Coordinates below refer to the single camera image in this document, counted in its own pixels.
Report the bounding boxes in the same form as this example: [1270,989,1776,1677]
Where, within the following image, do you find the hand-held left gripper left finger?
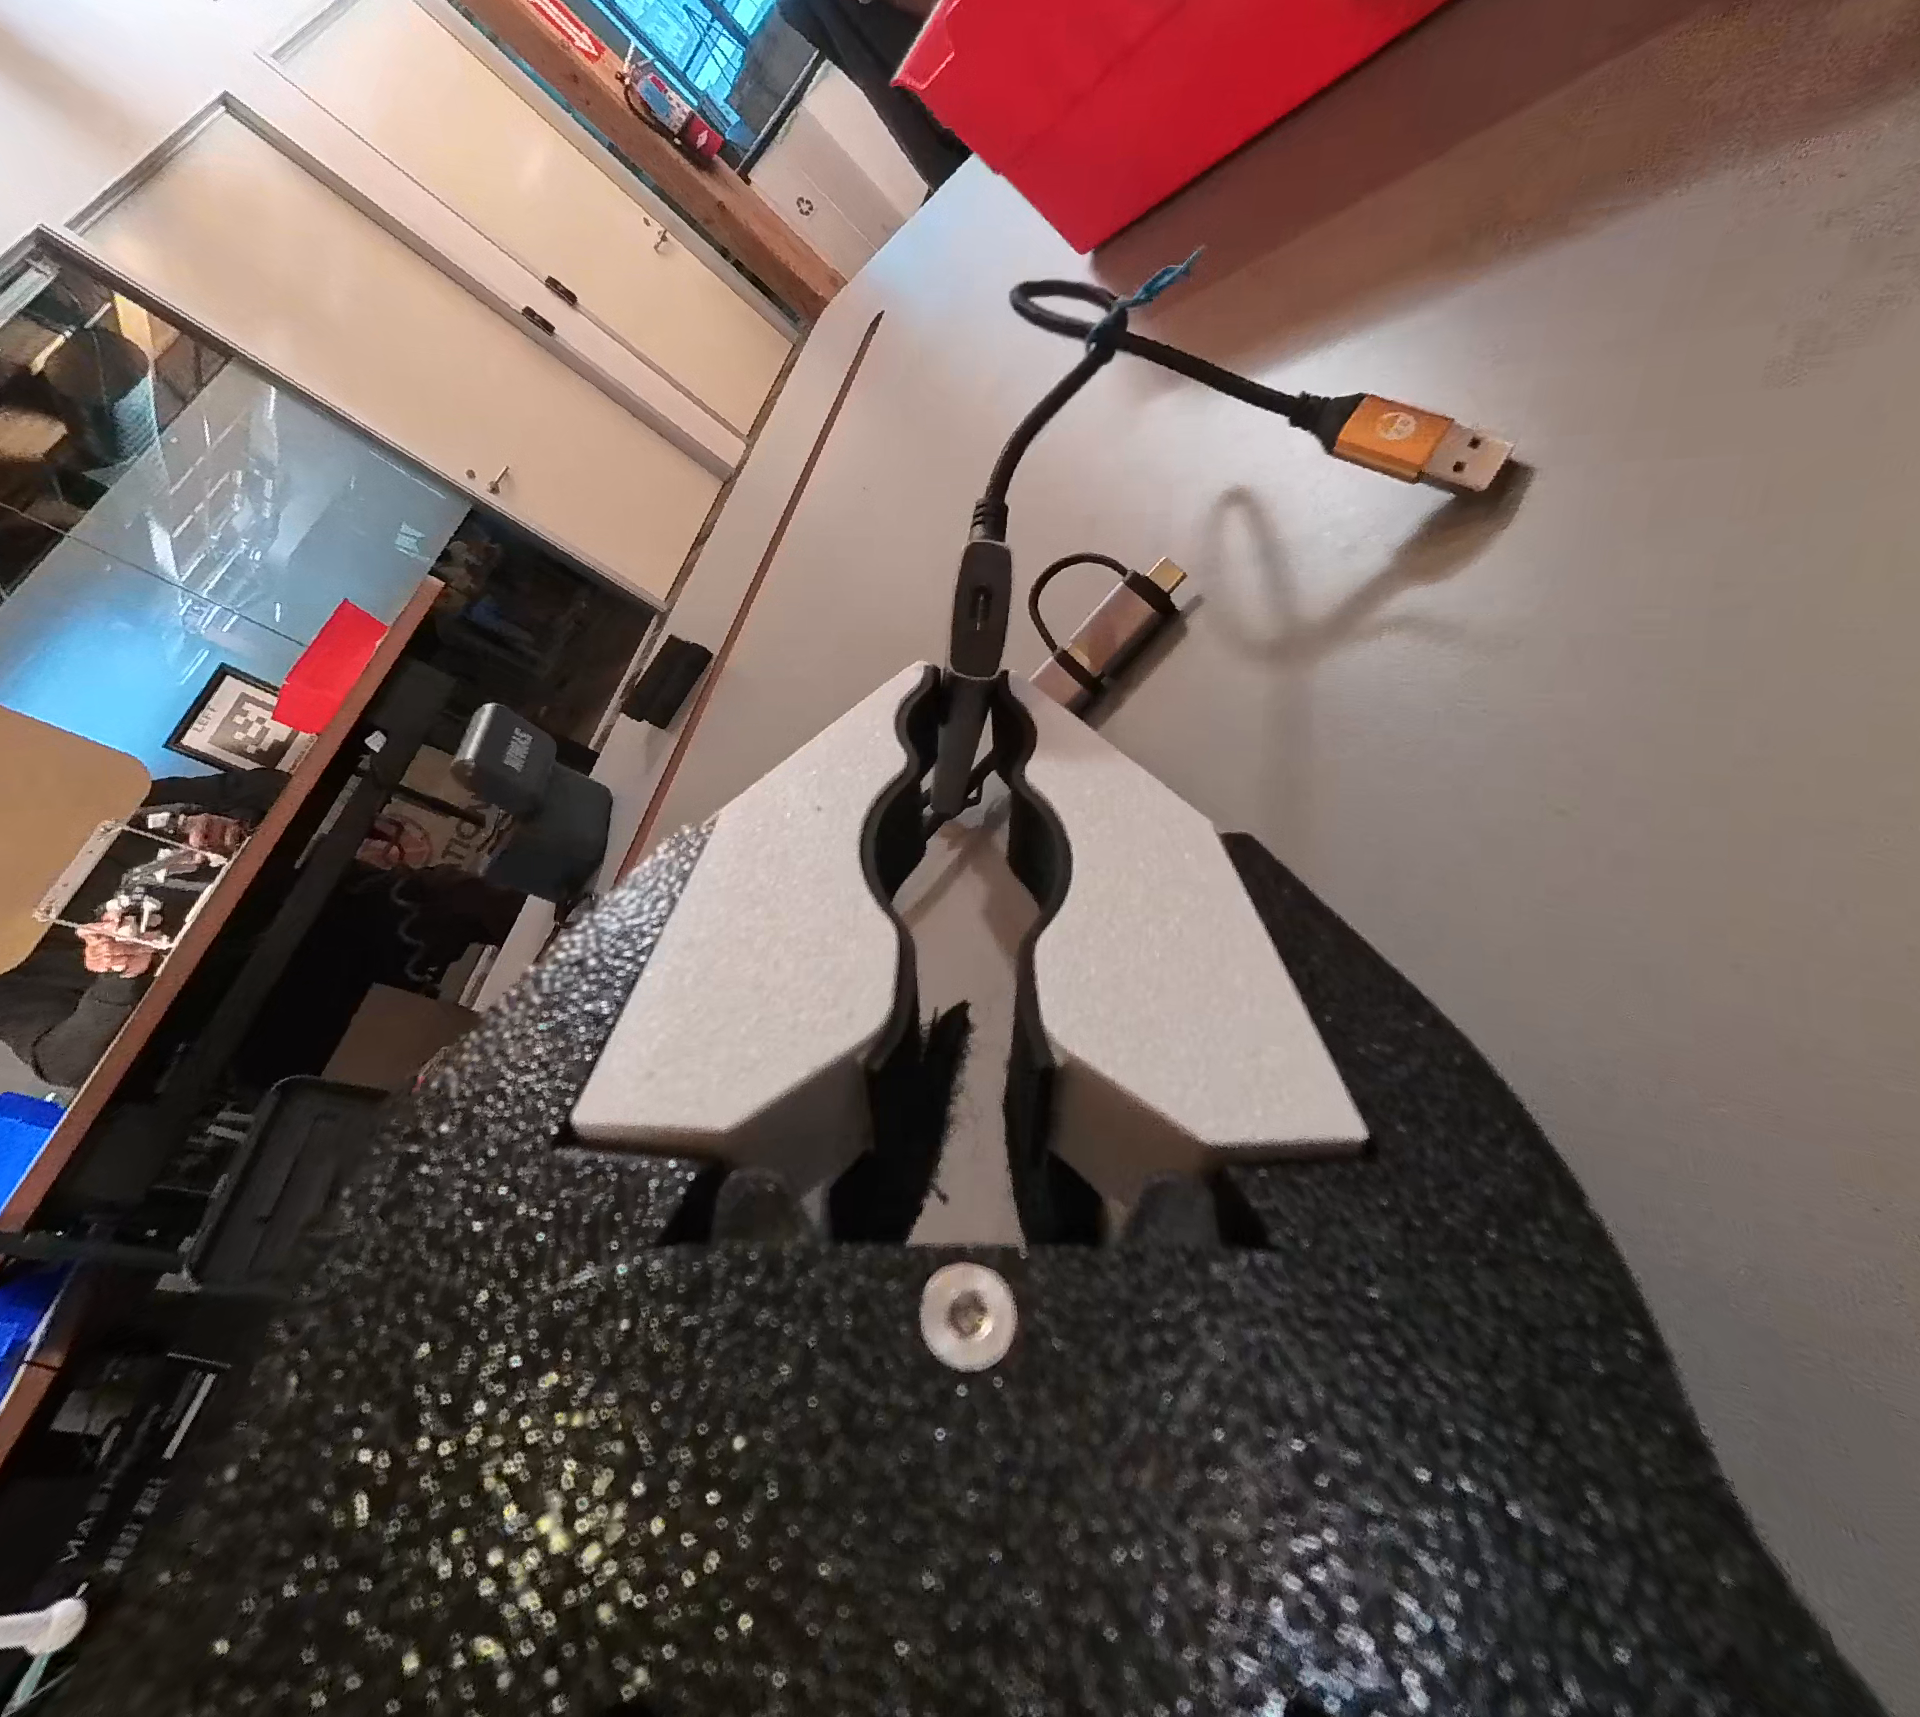
[571,660,962,1247]

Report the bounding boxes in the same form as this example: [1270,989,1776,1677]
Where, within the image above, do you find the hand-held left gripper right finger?
[990,675,1374,1247]

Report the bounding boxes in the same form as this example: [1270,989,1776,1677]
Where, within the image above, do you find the dark grey usb-c adapter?
[922,536,1023,848]

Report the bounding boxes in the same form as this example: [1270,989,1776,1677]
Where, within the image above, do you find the black cable with blue tie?
[966,244,1519,548]

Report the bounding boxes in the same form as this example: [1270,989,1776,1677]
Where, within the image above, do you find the black power brick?
[623,636,719,732]

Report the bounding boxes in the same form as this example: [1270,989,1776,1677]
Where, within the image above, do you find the grey adapter with black loop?
[1026,551,1203,717]

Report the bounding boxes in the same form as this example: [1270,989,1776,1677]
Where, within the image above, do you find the black power station with screen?
[187,1073,415,1306]

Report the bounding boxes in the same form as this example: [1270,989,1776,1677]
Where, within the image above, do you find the small red bin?
[276,599,393,729]

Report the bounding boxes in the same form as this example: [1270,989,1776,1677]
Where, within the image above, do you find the wooden-edged desk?
[0,575,452,1239]

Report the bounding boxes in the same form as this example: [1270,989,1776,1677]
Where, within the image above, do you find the framed tag poster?
[180,664,321,777]

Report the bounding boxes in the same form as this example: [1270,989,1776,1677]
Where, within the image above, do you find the blue storage bin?
[0,1094,75,1367]

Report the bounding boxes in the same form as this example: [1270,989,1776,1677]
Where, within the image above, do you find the white cabinets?
[67,0,799,608]

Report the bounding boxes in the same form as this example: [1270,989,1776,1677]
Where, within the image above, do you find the red wall device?
[623,57,731,165]

